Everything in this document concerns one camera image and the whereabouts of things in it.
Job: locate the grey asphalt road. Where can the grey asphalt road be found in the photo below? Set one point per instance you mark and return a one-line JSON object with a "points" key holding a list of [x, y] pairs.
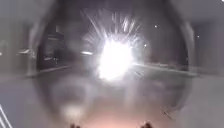
{"points": [[110, 100]]}

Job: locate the kerb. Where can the kerb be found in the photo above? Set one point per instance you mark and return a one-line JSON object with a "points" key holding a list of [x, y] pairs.
{"points": [[50, 70]]}

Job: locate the robot's own part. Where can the robot's own part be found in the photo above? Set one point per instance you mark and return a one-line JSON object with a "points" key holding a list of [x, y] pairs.
{"points": [[146, 125], [75, 126]]}

